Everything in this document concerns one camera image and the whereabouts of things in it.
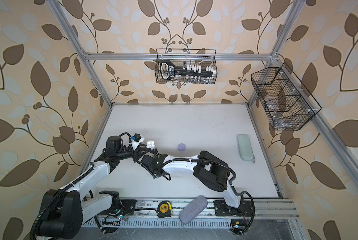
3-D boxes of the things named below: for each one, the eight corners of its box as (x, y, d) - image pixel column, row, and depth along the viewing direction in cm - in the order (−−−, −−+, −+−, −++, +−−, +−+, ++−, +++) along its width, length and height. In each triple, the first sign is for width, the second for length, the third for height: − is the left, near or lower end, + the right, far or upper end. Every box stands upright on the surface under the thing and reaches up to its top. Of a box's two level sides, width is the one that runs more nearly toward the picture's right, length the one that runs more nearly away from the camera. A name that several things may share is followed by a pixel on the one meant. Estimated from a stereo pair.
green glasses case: (242, 162, 92) (244, 160, 89) (235, 136, 104) (236, 133, 102) (255, 162, 92) (257, 160, 89) (246, 136, 104) (248, 133, 102)
